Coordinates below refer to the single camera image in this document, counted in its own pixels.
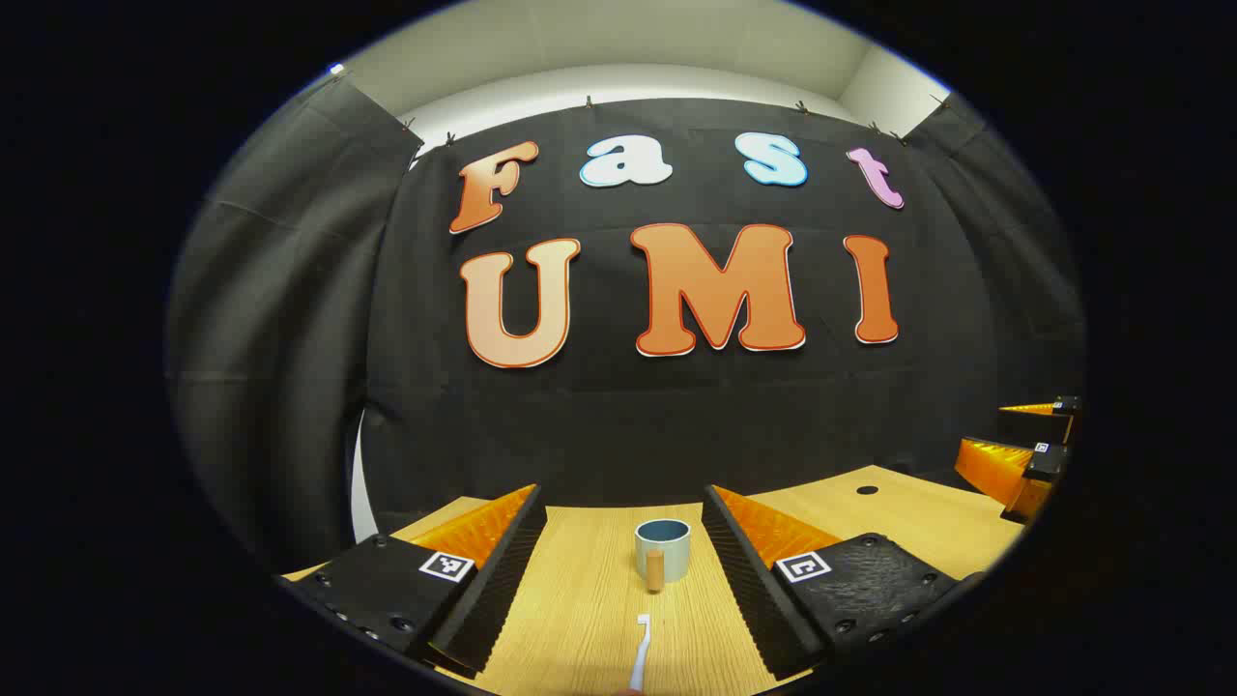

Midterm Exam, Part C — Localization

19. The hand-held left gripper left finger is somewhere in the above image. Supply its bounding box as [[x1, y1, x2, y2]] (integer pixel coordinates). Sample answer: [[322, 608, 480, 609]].
[[280, 483, 548, 678]]

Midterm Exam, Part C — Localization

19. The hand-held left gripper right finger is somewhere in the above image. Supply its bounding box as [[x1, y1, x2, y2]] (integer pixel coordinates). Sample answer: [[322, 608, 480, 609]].
[[702, 483, 987, 682]]

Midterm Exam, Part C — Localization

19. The light blue cup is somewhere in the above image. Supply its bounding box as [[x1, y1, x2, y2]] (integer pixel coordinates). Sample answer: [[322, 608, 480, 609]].
[[635, 519, 692, 593]]

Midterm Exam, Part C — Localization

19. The white toothbrush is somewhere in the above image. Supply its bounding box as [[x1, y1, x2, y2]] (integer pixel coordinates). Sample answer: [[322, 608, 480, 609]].
[[628, 614, 653, 693]]

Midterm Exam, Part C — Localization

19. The wooden desktop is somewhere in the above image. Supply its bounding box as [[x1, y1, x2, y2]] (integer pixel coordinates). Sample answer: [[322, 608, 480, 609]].
[[280, 464, 1025, 696]]

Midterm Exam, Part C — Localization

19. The black backdrop cloth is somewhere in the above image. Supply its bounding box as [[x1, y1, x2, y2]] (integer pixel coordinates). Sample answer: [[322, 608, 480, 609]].
[[166, 72, 1088, 571]]

